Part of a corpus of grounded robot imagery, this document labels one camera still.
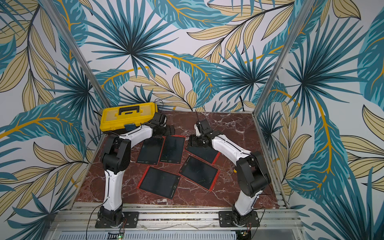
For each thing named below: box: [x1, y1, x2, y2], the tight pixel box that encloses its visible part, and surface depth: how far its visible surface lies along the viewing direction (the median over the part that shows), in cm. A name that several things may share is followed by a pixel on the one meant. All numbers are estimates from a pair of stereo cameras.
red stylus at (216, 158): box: [212, 151, 221, 165], surface depth 97 cm
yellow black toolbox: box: [99, 102, 158, 134], surface depth 96 cm
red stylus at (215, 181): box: [209, 170, 220, 192], surface depth 88 cm
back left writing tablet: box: [158, 135, 186, 165], surface depth 100 cm
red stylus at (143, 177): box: [137, 166, 150, 189], surface depth 89 cm
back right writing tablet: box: [184, 146, 221, 165], surface depth 98 cm
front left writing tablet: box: [136, 165, 181, 200], surface depth 88 cm
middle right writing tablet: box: [178, 155, 221, 192], surface depth 93 cm
